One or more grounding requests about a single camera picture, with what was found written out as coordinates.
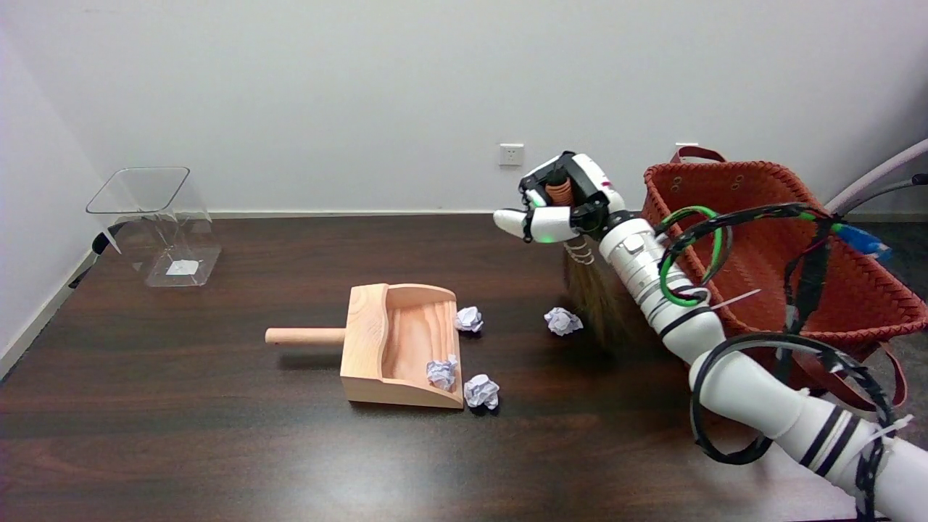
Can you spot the straw hand broom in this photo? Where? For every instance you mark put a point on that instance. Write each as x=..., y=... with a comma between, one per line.
x=602, y=304

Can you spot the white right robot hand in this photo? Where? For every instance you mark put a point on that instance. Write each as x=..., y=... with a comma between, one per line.
x=554, y=223

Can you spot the white paper ball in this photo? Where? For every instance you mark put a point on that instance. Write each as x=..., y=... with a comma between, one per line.
x=563, y=321
x=470, y=319
x=481, y=391
x=441, y=373

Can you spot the wooden dustpan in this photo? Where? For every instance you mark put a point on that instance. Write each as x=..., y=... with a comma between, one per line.
x=395, y=341

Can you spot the pale curved tube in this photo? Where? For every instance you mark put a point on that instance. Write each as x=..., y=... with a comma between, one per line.
x=881, y=174

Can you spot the grey curved bar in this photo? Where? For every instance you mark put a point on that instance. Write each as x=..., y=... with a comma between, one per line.
x=888, y=188

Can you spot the red woven basket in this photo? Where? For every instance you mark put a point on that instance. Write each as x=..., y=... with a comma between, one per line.
x=768, y=254

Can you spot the clear acrylic container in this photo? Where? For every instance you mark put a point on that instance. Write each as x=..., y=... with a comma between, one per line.
x=181, y=268

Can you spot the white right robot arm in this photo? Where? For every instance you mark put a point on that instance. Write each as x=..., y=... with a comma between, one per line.
x=754, y=391

